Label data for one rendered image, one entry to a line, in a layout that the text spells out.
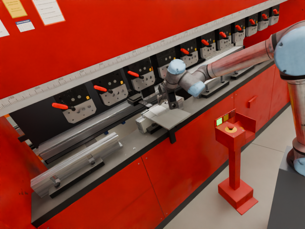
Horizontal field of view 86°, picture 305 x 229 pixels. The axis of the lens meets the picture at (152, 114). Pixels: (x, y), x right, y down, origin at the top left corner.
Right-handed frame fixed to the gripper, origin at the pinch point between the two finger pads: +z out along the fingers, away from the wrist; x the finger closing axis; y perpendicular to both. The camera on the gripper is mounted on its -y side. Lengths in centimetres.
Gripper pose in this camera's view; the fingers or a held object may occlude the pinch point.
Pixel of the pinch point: (164, 104)
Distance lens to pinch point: 106.2
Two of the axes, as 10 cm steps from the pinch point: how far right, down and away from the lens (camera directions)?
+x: -9.4, 2.5, -2.4
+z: -1.3, 4.0, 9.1
